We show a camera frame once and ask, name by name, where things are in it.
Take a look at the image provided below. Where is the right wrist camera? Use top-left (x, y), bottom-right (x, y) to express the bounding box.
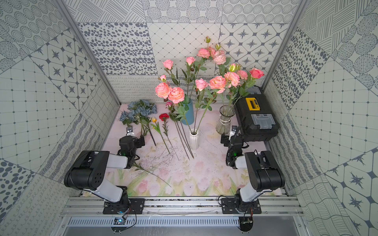
top-left (229, 125), bottom-right (239, 140)

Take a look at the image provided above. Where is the pink rose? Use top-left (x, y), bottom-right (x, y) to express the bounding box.
top-left (192, 78), bottom-right (209, 134)

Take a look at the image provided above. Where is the white ribbed vase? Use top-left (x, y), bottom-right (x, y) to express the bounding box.
top-left (189, 129), bottom-right (199, 150)

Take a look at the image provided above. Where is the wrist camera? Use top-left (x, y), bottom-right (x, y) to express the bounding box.
top-left (229, 125), bottom-right (239, 140)
top-left (126, 127), bottom-right (134, 136)

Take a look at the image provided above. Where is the black toolbox yellow latch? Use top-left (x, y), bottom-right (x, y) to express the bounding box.
top-left (234, 86), bottom-right (280, 142)

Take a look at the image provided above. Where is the blue cylindrical vase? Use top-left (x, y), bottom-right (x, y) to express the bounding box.
top-left (182, 99), bottom-right (195, 125)

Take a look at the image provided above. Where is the clear glass vase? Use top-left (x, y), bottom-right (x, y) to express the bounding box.
top-left (216, 105), bottom-right (235, 135)

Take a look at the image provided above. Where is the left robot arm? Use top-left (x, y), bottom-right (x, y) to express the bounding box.
top-left (64, 136), bottom-right (145, 212)

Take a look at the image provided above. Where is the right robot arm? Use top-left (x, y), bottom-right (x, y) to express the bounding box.
top-left (220, 134), bottom-right (285, 213)

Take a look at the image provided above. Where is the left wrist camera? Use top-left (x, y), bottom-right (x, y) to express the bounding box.
top-left (126, 127), bottom-right (134, 136)

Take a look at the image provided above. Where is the aluminium rail frame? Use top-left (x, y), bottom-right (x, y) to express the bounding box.
top-left (62, 196), bottom-right (304, 217)

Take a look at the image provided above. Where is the large pink rose stem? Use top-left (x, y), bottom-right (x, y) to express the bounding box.
top-left (236, 68), bottom-right (264, 99)

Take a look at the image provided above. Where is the pink peony flower stem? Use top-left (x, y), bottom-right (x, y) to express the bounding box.
top-left (193, 36), bottom-right (213, 79)

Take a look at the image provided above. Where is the large peony stem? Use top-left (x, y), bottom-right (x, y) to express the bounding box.
top-left (200, 64), bottom-right (240, 113)

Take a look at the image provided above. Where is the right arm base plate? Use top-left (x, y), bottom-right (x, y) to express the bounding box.
top-left (220, 198), bottom-right (262, 214)

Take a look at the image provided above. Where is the bunch of artificial flowers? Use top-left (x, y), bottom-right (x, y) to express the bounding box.
top-left (119, 99), bottom-right (194, 158)

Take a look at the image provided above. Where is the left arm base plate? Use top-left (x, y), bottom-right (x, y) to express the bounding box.
top-left (102, 198), bottom-right (146, 215)

